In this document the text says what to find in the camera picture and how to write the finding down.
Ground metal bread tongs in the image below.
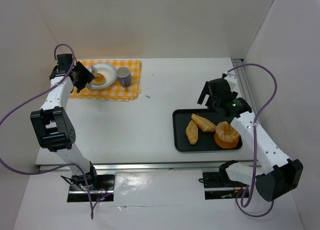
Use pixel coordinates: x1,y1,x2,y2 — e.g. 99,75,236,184
86,65,97,89

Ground glazed ring bagel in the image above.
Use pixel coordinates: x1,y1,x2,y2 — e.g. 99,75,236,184
92,72,106,86

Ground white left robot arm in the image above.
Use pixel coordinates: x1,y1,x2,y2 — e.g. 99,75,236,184
30,53,98,190

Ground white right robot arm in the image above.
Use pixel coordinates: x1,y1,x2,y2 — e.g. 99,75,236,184
197,78,303,202

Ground long golden bread right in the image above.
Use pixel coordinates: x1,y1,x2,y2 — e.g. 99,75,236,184
191,114,216,132

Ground long golden bread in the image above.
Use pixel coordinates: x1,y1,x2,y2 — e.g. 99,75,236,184
191,114,216,132
185,120,199,145

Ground long golden bread left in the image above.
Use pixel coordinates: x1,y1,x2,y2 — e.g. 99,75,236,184
185,120,199,145

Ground white blue-rimmed plate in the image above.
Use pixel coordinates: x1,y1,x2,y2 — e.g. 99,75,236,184
87,63,117,90

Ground sugared flower pastry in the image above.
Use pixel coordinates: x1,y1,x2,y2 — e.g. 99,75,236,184
215,121,240,143

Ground black plastic tray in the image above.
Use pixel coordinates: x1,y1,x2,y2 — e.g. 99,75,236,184
172,109,227,153

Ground orange round bun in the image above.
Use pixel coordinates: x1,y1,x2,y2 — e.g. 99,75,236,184
214,133,239,149

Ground purple ceramic mug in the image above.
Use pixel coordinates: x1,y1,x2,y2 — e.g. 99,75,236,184
116,66,132,88

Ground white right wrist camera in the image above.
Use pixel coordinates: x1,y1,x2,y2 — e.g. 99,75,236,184
222,72,238,91

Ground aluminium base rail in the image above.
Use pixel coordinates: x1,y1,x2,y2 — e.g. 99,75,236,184
37,160,258,172

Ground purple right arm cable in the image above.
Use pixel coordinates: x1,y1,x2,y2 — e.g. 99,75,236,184
224,63,279,218

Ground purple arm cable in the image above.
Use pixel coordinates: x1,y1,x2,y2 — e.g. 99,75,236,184
224,63,279,218
0,43,113,220

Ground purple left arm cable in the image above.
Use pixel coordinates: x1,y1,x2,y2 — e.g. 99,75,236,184
0,43,113,220

